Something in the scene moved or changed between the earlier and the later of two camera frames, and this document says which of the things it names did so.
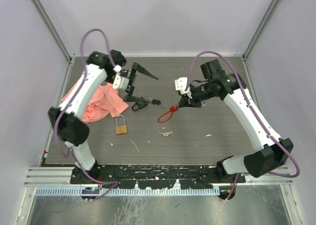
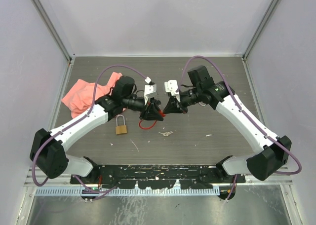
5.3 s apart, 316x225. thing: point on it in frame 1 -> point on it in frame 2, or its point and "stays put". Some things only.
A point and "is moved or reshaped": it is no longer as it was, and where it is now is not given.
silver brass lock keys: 167,133 stays put
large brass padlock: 120,129 stays put
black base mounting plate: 154,176 stays put
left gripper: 131,74 -> 152,111
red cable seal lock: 172,109 is moved or reshaped
